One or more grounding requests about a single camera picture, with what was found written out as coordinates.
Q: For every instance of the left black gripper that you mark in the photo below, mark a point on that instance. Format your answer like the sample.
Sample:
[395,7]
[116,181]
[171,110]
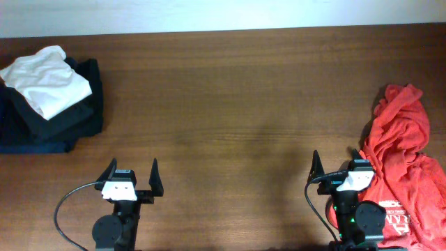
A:
[155,184]

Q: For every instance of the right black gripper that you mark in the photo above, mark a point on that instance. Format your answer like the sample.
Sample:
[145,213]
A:
[332,183]

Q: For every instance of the red t-shirt with white print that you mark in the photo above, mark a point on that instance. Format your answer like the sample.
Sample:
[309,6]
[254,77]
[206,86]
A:
[408,184]

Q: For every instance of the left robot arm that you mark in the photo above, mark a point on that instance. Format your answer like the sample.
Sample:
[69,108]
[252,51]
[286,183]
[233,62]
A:
[118,230]

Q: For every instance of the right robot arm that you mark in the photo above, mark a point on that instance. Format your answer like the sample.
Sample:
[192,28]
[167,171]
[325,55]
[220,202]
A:
[360,223]

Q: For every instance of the dark navy folded garment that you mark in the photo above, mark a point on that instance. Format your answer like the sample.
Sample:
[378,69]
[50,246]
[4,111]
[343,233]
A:
[16,138]

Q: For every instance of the black folded garment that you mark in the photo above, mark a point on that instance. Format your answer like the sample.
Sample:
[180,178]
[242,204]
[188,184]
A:
[83,119]

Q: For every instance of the white folded garment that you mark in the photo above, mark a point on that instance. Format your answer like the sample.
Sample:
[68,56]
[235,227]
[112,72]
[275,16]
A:
[46,81]

